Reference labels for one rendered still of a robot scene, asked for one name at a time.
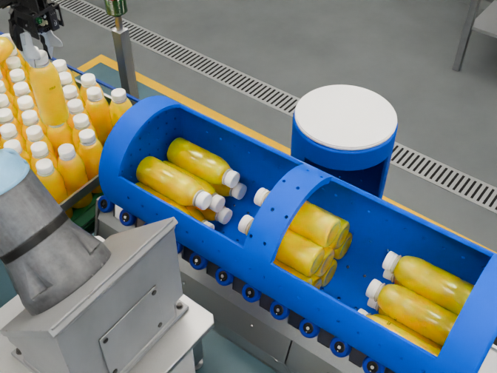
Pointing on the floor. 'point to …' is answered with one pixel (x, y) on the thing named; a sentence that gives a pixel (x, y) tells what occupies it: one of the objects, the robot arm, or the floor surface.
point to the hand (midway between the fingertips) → (38, 56)
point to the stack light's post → (125, 61)
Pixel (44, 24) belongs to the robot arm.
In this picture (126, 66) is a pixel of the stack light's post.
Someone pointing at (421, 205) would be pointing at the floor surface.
